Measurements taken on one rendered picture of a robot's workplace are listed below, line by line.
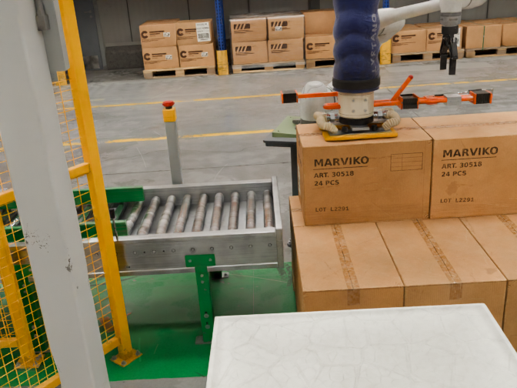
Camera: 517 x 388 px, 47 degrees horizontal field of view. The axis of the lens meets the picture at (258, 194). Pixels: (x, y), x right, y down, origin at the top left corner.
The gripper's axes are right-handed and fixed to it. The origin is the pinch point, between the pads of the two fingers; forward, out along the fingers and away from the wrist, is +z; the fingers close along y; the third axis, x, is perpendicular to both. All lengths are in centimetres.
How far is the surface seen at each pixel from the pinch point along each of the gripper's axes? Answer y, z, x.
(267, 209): -3, 67, -88
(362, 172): 19, 42, -43
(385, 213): 19, 64, -32
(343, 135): 14, 25, -51
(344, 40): 8, -18, -50
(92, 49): -835, 85, -393
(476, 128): 7.0, 27.6, 13.3
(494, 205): 19, 62, 20
